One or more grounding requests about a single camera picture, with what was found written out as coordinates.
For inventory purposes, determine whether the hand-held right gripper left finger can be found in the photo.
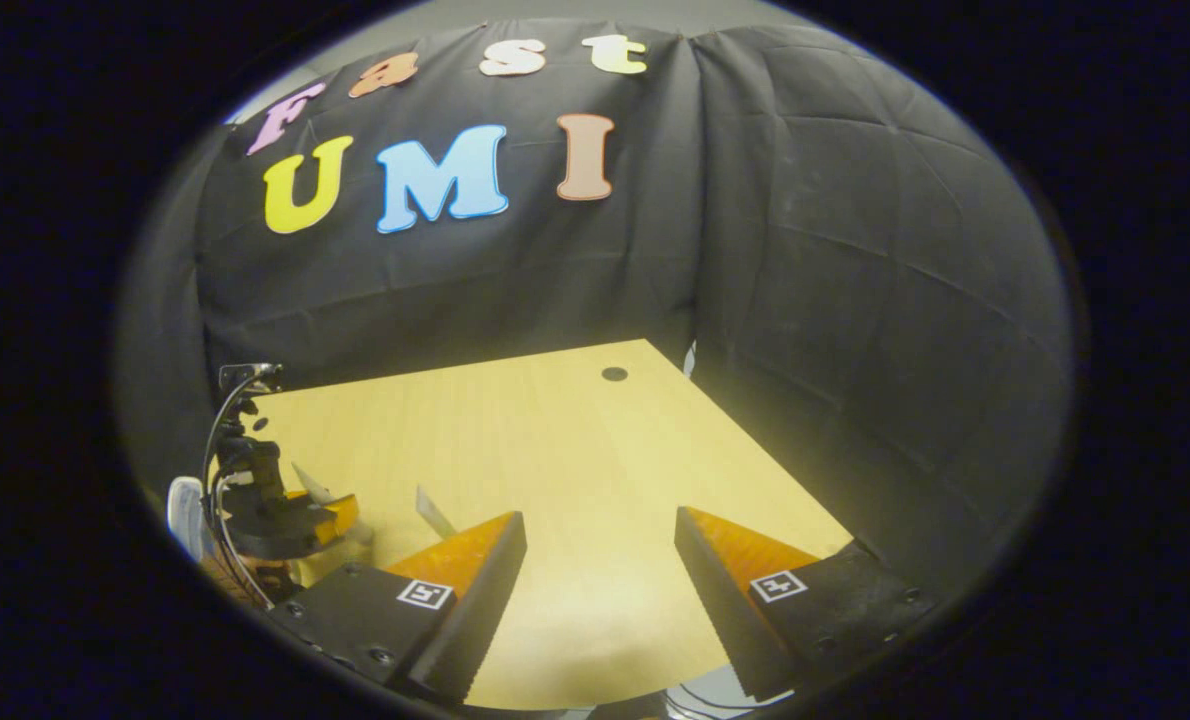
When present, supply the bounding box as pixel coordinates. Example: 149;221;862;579
268;511;529;703

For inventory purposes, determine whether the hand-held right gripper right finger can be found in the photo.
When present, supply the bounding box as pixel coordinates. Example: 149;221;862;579
675;505;938;703

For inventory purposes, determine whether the black backdrop cloth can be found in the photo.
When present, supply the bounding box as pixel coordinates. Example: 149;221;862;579
115;18;1074;591

